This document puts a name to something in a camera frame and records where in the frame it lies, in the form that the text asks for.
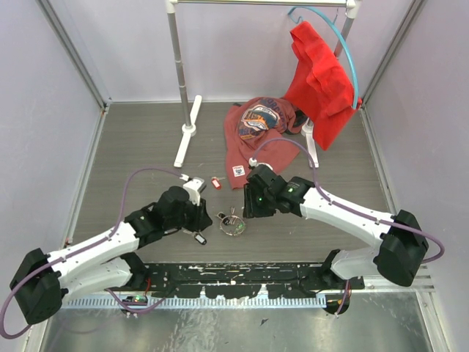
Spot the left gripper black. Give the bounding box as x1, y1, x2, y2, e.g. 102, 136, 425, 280
166, 194, 214, 233

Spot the key with black tag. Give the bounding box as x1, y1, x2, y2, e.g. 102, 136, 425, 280
183, 229, 207, 246

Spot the key with green tag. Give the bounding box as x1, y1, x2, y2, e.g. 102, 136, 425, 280
234, 221, 245, 235

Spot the large metal keyring with clips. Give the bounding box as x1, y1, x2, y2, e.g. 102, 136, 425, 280
215, 207, 246, 237

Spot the key with red tag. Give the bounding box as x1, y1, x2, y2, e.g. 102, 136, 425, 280
211, 177, 225, 190

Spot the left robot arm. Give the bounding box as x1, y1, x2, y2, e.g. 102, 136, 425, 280
10, 186, 213, 325

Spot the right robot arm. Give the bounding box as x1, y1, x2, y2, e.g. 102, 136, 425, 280
243, 165, 429, 289

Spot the faded red t-shirt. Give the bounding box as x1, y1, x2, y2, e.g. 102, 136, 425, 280
224, 97, 301, 189

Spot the white clothes rack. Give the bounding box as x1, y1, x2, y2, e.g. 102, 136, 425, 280
164, 0, 362, 169

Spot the bright red shirt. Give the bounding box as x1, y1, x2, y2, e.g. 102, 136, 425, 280
284, 21, 362, 150

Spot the blue clothes hanger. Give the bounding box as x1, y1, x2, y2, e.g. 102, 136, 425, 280
287, 1, 361, 109

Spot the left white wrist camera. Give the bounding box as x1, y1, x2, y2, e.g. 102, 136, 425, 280
180, 174, 206, 206

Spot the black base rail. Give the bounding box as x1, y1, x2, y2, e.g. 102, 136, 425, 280
112, 262, 345, 299

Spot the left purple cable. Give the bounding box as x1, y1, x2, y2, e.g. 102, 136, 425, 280
0, 166, 190, 338

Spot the purple cable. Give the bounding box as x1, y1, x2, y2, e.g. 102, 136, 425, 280
248, 137, 446, 265
0, 166, 190, 338

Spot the white cable duct strip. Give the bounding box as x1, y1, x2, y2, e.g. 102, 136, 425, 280
62, 294, 327, 309

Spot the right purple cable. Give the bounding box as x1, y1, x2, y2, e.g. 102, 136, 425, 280
248, 137, 446, 265

